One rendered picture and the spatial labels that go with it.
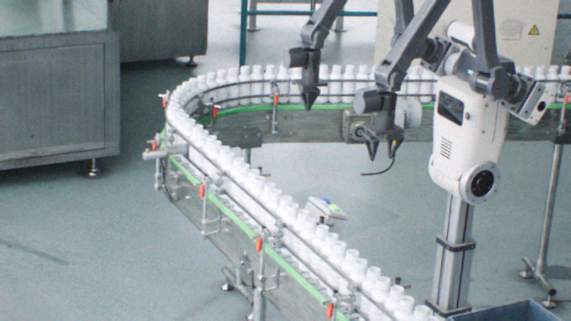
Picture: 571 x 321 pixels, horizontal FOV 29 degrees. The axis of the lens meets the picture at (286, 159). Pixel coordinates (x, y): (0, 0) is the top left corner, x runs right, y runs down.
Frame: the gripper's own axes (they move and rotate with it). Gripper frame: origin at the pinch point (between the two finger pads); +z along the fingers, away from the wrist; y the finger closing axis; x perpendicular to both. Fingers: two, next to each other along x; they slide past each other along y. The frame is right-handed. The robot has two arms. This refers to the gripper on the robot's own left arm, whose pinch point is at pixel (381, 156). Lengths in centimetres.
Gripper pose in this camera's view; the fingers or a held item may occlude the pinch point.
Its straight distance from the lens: 326.5
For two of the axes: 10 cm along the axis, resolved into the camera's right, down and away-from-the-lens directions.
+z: -0.7, 9.3, 3.5
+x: -4.5, -3.4, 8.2
